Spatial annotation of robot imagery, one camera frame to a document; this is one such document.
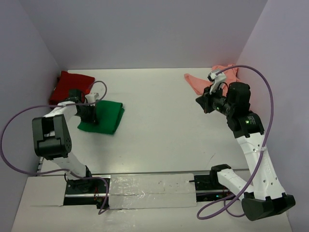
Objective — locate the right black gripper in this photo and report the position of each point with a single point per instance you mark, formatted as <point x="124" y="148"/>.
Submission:
<point x="205" y="100"/>

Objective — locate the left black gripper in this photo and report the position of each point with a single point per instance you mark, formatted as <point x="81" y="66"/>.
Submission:
<point x="92" y="117"/>

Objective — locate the green t-shirt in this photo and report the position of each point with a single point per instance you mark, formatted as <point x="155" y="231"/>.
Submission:
<point x="108" y="114"/>

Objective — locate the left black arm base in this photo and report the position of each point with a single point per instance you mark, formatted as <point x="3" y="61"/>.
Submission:
<point x="86" y="192"/>

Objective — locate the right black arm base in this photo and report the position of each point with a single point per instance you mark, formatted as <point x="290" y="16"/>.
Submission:
<point x="207" y="191"/>

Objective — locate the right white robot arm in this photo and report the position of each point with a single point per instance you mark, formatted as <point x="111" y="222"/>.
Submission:
<point x="263" y="195"/>

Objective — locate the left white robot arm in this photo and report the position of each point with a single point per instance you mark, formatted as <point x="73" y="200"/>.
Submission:
<point x="51" y="135"/>

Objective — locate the salmon pink t-shirt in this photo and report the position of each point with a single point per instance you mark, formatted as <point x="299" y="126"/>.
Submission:
<point x="198" y="84"/>

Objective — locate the red folded t-shirt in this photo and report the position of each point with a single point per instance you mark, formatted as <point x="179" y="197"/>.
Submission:
<point x="68" y="81"/>

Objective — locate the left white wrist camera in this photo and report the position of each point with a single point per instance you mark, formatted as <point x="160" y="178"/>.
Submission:
<point x="92" y="98"/>

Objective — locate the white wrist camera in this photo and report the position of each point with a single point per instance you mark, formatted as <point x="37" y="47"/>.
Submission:
<point x="92" y="98"/>
<point x="216" y="77"/>

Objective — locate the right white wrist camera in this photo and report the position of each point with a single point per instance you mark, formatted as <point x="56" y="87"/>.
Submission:
<point x="216" y="77"/>

